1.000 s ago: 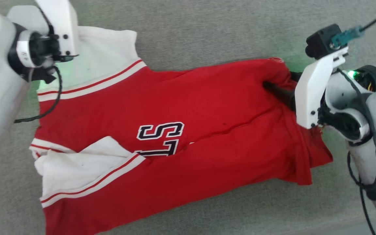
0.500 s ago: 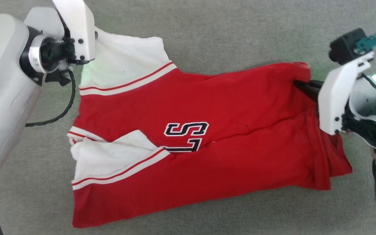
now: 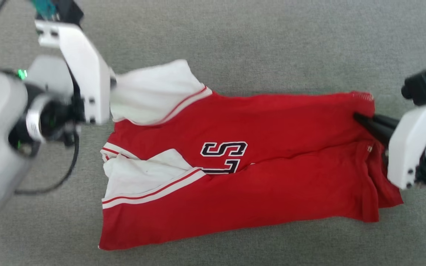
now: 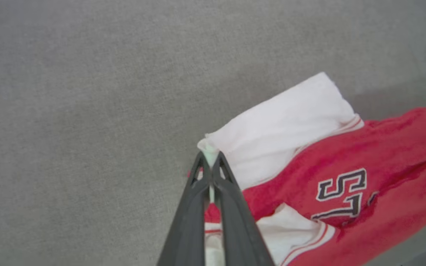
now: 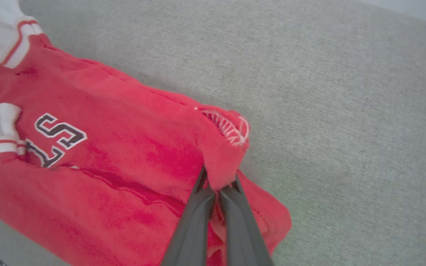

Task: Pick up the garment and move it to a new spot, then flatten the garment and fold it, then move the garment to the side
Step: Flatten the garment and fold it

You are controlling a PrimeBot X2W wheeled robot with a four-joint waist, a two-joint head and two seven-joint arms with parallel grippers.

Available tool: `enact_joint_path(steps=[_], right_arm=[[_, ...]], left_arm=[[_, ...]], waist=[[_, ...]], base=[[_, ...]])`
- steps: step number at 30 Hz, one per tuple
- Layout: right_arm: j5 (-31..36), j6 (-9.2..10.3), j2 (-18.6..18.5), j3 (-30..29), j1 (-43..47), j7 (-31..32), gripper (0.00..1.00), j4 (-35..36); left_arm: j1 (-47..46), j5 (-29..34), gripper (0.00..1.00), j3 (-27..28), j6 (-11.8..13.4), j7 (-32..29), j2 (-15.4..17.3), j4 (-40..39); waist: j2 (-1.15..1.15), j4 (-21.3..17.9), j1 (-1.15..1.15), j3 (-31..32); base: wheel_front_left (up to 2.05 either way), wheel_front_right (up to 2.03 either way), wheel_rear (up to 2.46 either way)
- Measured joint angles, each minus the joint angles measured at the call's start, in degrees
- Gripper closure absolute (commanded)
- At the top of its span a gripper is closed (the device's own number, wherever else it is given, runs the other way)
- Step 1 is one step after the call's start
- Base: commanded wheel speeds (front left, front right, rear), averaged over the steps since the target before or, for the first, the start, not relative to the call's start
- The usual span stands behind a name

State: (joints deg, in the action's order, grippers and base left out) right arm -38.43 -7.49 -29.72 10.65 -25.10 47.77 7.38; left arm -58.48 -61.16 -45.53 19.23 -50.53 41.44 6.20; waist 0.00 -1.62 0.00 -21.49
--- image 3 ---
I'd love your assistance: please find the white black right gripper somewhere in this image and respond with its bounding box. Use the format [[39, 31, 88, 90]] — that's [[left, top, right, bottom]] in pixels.
[[352, 96, 426, 190]]

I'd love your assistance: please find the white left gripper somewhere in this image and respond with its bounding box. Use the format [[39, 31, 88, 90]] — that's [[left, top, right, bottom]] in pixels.
[[35, 20, 117, 125]]

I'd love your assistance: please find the red Bulls basketball jersey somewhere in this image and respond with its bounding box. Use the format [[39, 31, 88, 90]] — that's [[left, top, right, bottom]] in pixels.
[[98, 59, 405, 252]]

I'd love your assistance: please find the teal left cable connector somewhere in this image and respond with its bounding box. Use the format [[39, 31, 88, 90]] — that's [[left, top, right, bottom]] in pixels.
[[30, 0, 57, 20]]

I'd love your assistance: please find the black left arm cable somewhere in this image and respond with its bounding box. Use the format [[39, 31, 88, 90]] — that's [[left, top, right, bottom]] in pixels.
[[0, 0, 81, 266]]

